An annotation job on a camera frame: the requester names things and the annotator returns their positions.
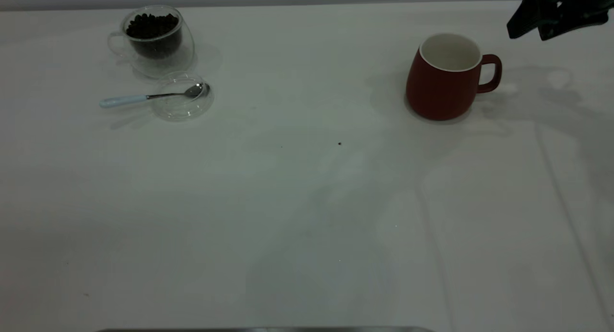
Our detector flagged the clear glass handled cup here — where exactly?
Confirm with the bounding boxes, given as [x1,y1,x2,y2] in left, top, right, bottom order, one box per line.
[107,5,196,79]

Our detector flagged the dark coffee beans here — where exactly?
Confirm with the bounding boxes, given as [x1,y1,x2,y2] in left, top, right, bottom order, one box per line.
[126,13,183,60]

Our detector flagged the white-handled metal spoon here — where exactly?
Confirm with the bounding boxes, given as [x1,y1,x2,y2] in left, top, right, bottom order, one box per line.
[99,83,211,109]

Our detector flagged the red ceramic mug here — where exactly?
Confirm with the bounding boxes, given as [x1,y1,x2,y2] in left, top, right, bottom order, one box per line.
[405,33,503,121]

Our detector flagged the clear glass lid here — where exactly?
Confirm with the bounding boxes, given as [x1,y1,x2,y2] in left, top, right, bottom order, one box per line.
[152,71,215,122]

